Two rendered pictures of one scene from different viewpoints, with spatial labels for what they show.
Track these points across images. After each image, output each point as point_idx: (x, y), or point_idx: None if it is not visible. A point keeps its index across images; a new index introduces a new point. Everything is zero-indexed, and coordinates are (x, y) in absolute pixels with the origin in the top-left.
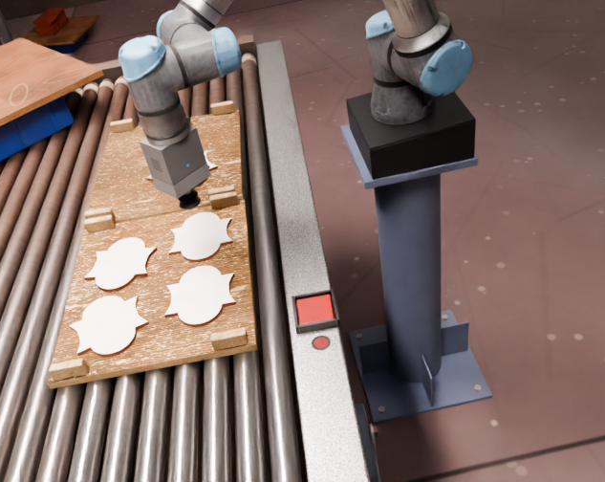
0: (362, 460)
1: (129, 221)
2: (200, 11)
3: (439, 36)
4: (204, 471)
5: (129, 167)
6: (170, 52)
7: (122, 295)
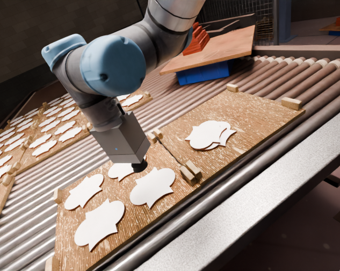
0: None
1: (160, 145)
2: (150, 11)
3: None
4: None
5: (203, 114)
6: (67, 55)
7: (106, 181)
